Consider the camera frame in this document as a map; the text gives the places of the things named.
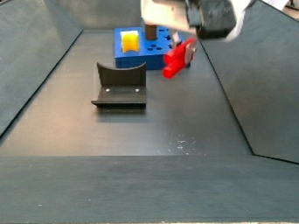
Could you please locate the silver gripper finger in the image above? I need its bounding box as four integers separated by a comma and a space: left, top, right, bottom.
169, 31, 182, 48
184, 38, 197, 64

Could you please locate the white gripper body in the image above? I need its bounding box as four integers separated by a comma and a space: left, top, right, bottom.
140, 0, 250, 41

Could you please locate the red square-circle peg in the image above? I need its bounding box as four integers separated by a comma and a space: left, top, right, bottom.
162, 41, 189, 79

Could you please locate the black curved fixture stand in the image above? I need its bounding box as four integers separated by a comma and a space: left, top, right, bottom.
90, 64, 146, 107

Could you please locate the brown cylinder peg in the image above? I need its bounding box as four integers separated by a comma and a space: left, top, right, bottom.
144, 24, 156, 41

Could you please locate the blue shape-sorter block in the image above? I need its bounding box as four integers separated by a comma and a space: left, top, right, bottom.
114, 26, 170, 70

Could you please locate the yellow arch block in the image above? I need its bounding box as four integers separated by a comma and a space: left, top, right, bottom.
120, 31, 138, 53

